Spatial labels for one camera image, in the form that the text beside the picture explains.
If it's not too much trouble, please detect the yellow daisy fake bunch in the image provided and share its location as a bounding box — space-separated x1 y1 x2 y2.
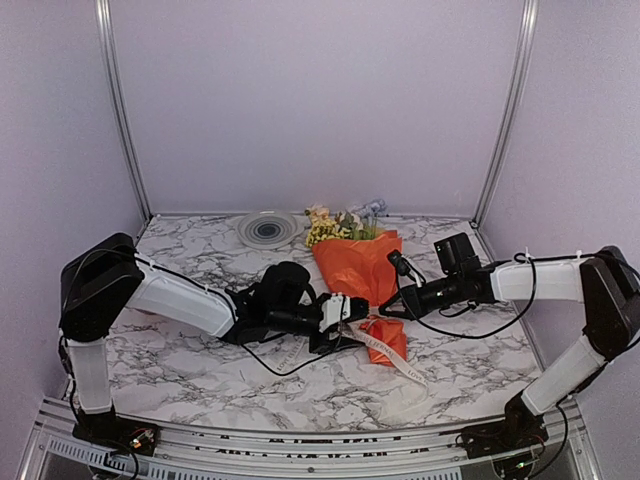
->
305 216 346 248

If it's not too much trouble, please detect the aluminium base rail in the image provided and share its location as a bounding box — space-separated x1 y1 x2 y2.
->
17 398 604 479

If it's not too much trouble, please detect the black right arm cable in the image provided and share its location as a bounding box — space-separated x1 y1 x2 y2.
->
394 254 640 351

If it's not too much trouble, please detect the blue fake flower stem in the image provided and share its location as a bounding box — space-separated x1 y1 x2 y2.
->
349 198 388 222

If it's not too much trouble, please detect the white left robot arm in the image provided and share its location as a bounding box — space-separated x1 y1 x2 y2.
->
59 233 350 445

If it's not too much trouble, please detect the aluminium frame post right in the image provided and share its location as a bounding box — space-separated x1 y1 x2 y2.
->
472 0 539 229

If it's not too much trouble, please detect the cream ribbon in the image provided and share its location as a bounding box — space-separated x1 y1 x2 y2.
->
272 309 431 416

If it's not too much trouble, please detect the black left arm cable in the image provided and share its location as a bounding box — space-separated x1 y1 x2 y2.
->
239 324 351 376

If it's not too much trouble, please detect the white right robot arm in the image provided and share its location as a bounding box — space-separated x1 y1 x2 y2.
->
378 233 639 448

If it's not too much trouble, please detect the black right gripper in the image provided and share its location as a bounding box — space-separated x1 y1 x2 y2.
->
378 273 461 321

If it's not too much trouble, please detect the brown orange wrapping paper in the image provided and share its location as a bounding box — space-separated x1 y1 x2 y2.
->
311 230 407 367

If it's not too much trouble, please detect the grey ringed plate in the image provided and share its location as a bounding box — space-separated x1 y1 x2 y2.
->
235 210 303 250

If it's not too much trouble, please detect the aluminium frame post left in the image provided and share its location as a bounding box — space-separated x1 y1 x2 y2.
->
95 0 152 222

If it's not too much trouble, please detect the green leafy fake stem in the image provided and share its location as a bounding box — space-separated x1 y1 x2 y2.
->
335 211 384 241

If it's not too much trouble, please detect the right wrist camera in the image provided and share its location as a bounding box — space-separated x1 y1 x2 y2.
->
387 250 426 287

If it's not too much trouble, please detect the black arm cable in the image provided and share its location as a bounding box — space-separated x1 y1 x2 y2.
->
239 324 351 376
394 254 640 351

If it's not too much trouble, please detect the aluminium frame post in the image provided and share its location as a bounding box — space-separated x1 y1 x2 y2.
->
95 0 152 222
472 0 539 229

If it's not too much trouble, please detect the pink rose fake stem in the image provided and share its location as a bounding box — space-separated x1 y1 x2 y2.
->
305 204 330 218

